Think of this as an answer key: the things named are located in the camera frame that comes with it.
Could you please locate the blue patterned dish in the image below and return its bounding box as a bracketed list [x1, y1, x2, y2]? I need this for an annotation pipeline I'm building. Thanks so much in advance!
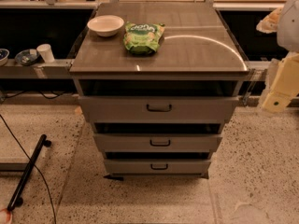
[15, 49, 40, 66]

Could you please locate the red white object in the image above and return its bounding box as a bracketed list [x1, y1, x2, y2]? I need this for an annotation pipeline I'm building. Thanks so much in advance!
[0, 208, 12, 224]

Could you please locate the grey middle drawer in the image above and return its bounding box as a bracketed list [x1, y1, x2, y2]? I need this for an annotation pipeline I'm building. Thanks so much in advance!
[93, 133, 222, 152]

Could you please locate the grey bottom drawer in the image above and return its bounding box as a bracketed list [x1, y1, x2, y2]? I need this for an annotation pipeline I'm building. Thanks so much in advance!
[104, 160, 210, 175]

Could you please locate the white paper cup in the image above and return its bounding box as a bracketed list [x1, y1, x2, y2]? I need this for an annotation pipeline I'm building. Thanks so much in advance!
[36, 44, 55, 63]

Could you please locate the grey drawer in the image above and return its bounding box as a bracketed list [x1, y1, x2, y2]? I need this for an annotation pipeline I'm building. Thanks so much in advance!
[104, 160, 210, 175]
[93, 133, 222, 152]
[78, 96, 238, 123]

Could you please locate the green snack bag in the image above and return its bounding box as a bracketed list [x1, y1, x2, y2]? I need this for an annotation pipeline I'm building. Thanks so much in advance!
[123, 22, 165, 55]

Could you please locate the white bowl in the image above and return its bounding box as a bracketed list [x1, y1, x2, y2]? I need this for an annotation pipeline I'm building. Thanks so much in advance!
[87, 15, 124, 37]

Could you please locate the blue rimmed bowl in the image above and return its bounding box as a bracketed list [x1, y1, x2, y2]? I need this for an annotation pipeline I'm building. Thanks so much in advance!
[0, 49, 9, 66]

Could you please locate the grey top drawer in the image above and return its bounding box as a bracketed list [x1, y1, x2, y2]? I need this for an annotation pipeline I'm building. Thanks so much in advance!
[78, 96, 238, 123]

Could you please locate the black floor cable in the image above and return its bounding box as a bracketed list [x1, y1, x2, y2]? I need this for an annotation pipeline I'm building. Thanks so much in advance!
[0, 114, 58, 224]

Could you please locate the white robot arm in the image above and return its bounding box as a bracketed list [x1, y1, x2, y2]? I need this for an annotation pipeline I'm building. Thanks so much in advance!
[256, 0, 299, 113]

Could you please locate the grey drawer cabinet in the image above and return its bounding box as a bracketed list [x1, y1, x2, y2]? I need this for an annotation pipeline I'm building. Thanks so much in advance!
[68, 1, 250, 181]

